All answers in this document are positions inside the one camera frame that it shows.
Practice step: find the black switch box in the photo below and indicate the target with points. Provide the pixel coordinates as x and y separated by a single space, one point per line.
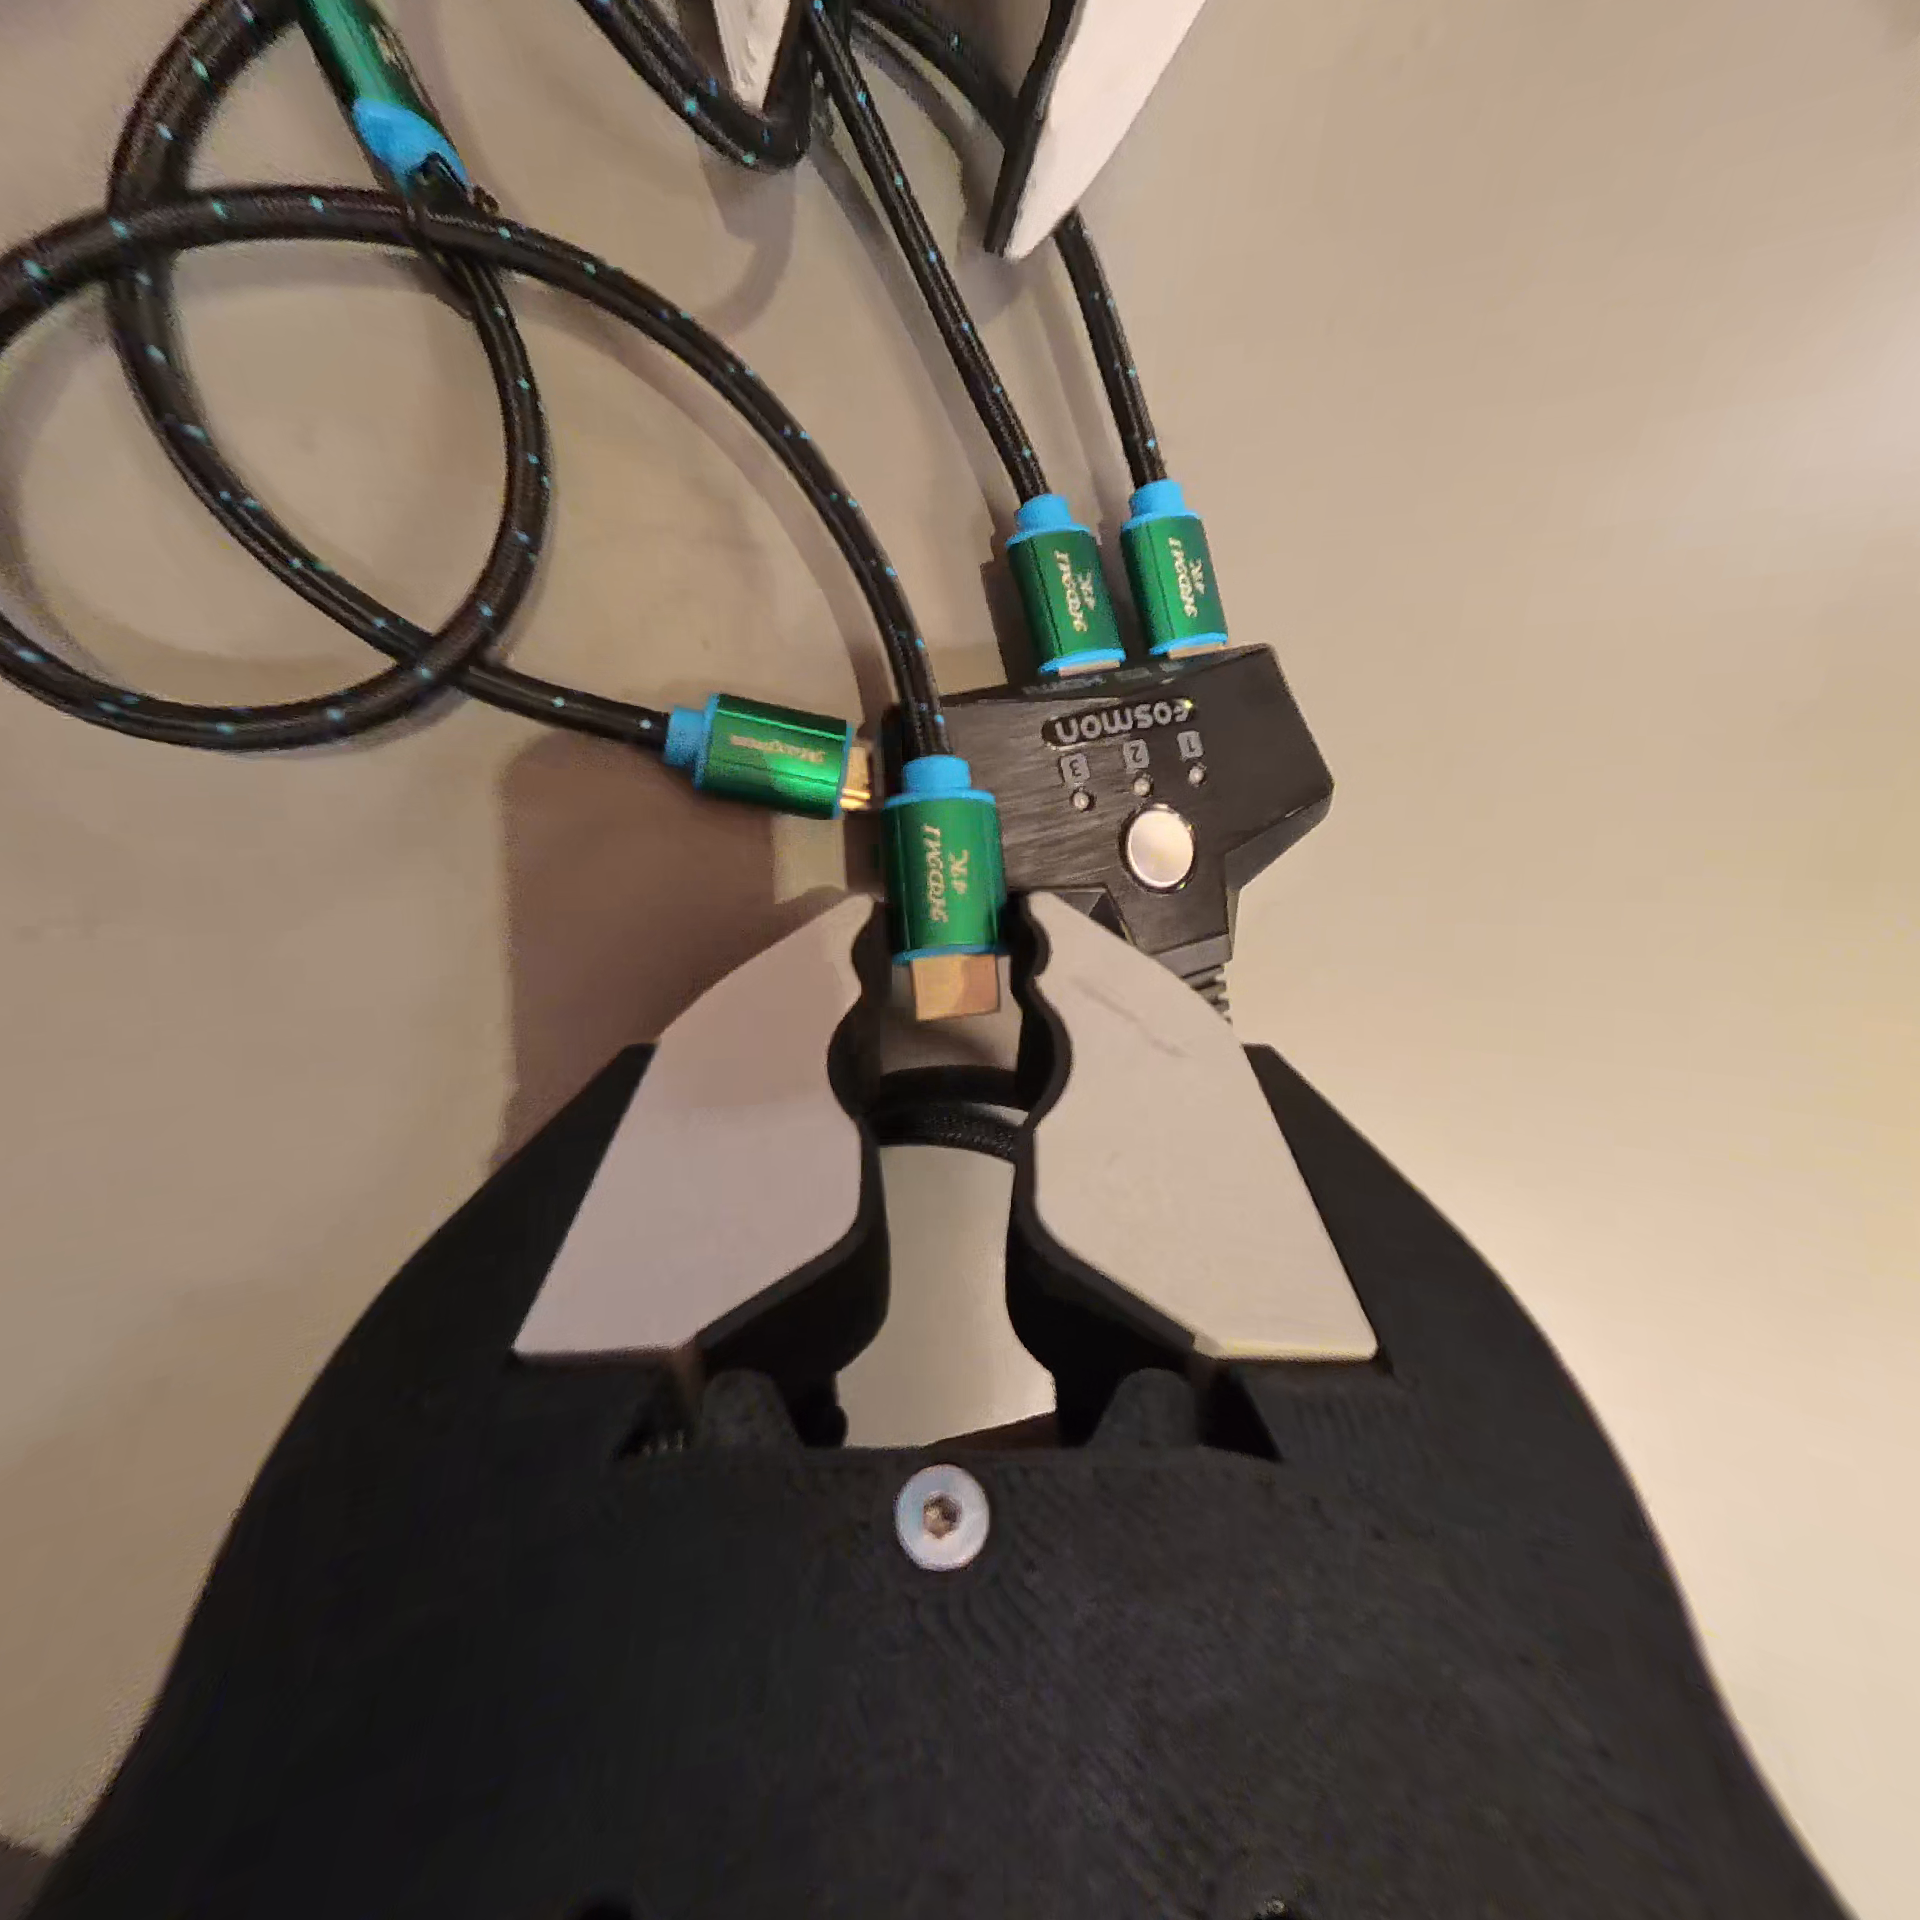
1261 751

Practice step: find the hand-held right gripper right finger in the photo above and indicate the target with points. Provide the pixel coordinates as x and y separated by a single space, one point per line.
1186 1170

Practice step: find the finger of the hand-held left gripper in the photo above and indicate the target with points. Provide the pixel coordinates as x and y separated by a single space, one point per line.
1103 105
763 46

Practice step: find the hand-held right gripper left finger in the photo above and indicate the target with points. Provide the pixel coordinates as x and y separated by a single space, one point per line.
713 1170

